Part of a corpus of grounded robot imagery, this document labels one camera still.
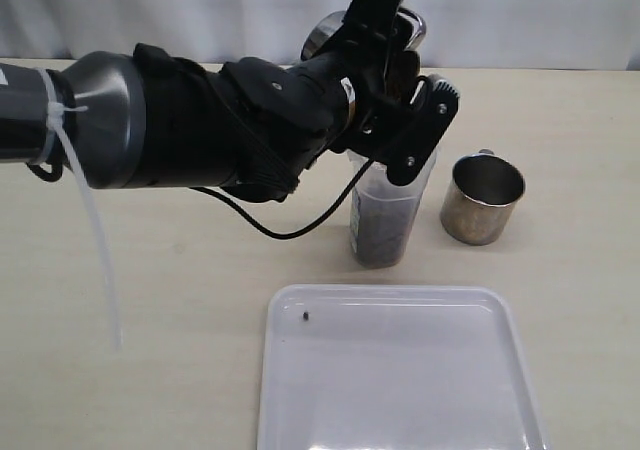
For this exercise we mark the white plastic tray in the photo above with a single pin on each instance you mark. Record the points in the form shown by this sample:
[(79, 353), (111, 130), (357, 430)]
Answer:
[(394, 367)]

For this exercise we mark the white curtain backdrop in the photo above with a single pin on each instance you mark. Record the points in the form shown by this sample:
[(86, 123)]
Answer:
[(545, 34)]

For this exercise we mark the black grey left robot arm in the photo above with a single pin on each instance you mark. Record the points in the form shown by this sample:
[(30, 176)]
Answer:
[(149, 119)]

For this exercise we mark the white zip tie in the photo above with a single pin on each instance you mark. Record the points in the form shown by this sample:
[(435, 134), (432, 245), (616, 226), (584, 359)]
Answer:
[(90, 210)]

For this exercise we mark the steel mug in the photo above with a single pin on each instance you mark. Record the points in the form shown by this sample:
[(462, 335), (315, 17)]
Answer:
[(482, 194), (332, 22)]

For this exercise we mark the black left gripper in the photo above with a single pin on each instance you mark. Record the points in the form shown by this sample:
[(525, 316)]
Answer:
[(288, 117)]

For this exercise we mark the clear plastic tall container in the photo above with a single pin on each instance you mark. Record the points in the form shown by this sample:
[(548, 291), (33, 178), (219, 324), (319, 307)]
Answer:
[(382, 215)]

